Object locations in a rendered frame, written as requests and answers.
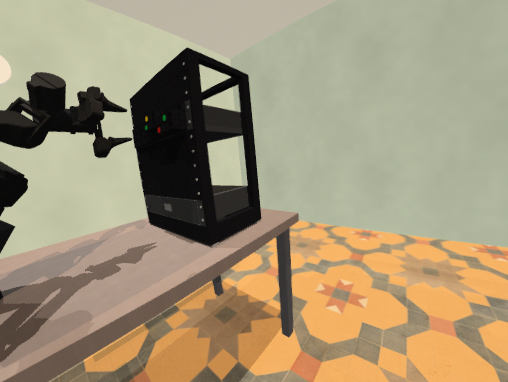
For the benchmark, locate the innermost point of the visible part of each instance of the black server rack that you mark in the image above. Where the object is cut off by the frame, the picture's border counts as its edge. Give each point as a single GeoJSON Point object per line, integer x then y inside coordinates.
{"type": "Point", "coordinates": [188, 204]}

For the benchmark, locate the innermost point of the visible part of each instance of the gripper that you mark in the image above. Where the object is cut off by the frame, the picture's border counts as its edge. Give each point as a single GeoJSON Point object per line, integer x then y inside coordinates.
{"type": "Point", "coordinates": [101, 145]}

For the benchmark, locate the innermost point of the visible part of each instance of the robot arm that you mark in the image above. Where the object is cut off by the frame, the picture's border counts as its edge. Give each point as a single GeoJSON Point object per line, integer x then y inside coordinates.
{"type": "Point", "coordinates": [47, 94]}

